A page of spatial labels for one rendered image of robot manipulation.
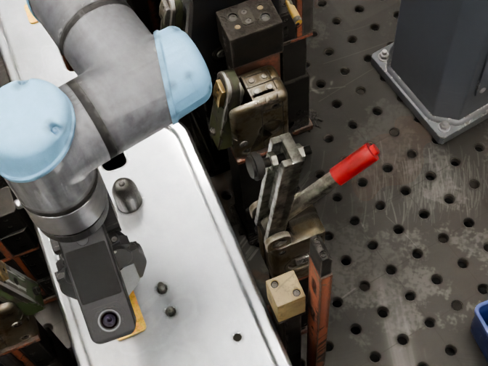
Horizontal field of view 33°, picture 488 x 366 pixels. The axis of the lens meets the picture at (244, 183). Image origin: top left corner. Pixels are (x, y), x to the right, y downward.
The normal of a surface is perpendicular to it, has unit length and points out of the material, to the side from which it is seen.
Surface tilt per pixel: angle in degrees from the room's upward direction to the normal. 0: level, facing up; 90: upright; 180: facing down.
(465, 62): 90
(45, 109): 1
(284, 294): 0
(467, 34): 90
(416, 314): 0
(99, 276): 31
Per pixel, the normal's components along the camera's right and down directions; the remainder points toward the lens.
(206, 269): -0.06, -0.47
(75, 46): -0.69, 0.10
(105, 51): -0.30, -0.30
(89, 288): 0.11, 0.03
